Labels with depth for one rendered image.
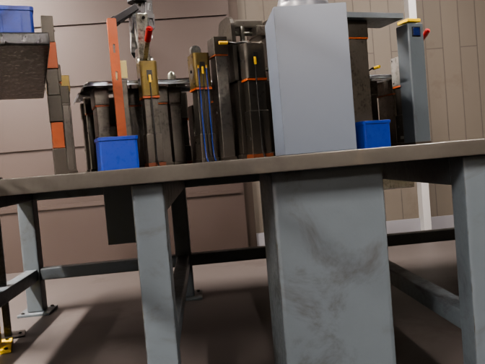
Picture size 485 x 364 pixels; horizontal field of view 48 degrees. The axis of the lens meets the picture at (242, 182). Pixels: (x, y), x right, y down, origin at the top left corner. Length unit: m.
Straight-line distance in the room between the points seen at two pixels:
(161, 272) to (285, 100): 0.56
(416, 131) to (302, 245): 0.81
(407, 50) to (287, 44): 0.71
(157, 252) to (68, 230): 2.93
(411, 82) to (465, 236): 0.74
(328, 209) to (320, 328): 0.32
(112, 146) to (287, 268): 0.57
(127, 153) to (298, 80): 0.51
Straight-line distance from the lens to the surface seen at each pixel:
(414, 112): 2.08
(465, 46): 4.75
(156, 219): 1.37
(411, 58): 2.11
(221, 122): 1.85
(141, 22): 1.92
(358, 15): 1.97
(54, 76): 1.83
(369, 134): 1.82
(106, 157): 1.51
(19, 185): 1.39
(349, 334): 1.53
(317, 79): 1.50
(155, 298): 1.40
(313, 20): 1.53
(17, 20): 1.63
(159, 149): 1.83
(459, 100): 4.67
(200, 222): 4.15
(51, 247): 4.33
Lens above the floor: 0.70
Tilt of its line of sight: 2 degrees down
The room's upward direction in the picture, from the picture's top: 5 degrees counter-clockwise
